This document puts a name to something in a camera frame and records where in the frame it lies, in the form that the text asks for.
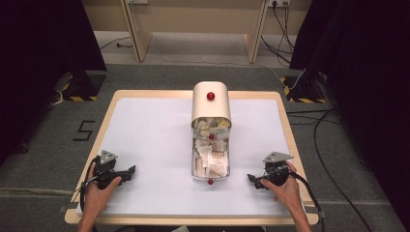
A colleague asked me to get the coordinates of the black tape floor mark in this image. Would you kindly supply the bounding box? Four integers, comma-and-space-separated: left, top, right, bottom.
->
73, 120, 97, 142

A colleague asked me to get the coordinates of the grey tape strip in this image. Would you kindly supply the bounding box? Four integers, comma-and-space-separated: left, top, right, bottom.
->
304, 206, 327, 219

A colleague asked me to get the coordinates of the light wooden desk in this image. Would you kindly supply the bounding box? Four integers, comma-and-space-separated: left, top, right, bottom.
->
119, 0, 271, 64

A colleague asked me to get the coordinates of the long clear drawer red knob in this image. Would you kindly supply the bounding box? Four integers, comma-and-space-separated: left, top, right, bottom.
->
191, 136, 231, 187

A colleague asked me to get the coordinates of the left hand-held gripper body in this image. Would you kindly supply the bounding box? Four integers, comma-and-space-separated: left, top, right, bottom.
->
91, 149, 130, 190

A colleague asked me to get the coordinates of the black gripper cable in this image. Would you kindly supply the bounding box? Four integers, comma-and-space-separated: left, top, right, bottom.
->
78, 156, 101, 232
289, 170, 325, 232

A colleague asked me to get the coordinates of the short clear drawer red knob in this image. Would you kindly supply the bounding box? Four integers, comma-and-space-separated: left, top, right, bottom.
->
191, 117, 232, 141

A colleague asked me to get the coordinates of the cream drawer cabinet red knob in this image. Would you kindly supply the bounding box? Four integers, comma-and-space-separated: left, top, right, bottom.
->
190, 80, 233, 130

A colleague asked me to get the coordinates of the white table mat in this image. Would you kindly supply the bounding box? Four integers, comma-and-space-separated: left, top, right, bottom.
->
76, 97, 307, 218

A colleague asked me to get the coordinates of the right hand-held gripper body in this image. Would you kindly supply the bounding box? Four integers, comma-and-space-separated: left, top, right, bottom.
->
257, 151, 295, 188

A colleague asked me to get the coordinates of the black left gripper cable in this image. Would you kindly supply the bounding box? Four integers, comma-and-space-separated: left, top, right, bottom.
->
78, 156, 101, 232

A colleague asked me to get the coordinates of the thin black floor cable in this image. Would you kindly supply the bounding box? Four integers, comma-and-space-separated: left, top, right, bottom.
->
99, 36, 133, 50

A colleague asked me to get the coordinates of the bundle of black wall cables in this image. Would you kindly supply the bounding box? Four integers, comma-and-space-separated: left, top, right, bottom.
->
260, 2, 296, 66

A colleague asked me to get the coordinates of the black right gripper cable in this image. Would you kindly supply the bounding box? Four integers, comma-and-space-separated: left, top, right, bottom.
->
289, 170, 325, 232

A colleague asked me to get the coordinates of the thick white cable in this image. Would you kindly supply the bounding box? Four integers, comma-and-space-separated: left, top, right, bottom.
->
47, 72, 73, 110

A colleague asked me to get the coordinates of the person's right hand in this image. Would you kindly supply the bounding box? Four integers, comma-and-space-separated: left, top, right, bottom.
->
259, 160, 304, 216

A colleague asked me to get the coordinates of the person's left hand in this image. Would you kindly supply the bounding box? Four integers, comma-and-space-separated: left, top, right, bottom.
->
83, 162, 123, 215

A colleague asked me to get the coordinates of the long black floor cable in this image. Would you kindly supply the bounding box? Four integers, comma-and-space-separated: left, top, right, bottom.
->
285, 108, 374, 232

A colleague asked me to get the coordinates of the pile of pale yellowish packets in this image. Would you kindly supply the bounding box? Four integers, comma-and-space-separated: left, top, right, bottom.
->
193, 117, 231, 136

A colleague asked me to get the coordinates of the white wall socket with plugs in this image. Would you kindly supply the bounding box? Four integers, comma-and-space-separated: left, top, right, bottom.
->
268, 0, 292, 8

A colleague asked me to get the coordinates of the black curtain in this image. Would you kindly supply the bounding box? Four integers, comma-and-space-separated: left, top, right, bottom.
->
289, 0, 410, 231
0, 0, 108, 166

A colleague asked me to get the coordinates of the black stand base striped tape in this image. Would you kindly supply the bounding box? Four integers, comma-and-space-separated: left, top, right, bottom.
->
61, 71, 107, 102
279, 71, 328, 104

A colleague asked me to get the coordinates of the pile of white paper sachets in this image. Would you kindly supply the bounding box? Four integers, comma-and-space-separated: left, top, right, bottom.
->
193, 138, 229, 178

